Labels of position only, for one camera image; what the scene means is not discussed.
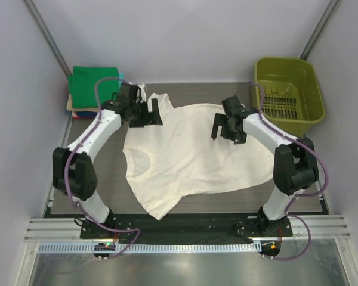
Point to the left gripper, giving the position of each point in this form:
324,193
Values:
150,118

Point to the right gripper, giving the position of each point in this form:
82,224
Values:
221,120

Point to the white t shirt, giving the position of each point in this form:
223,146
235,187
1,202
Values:
179,158

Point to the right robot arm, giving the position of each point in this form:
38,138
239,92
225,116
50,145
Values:
295,166

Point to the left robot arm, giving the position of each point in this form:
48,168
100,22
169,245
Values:
73,166

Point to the light blue folded t shirt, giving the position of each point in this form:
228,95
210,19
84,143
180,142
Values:
121,76

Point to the olive green plastic bin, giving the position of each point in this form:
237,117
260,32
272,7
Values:
292,98

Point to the green folded t shirt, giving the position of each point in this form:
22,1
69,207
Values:
82,83

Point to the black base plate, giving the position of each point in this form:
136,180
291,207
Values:
188,228

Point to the slotted cable duct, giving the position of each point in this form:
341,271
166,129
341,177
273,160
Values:
108,248

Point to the aluminium frame rail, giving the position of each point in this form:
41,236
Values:
320,226

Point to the left corner aluminium post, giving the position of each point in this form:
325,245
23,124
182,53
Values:
46,34

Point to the corner aluminium post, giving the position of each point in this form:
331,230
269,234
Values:
46,34
322,24

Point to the right corner aluminium post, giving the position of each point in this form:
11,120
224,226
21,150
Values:
322,24

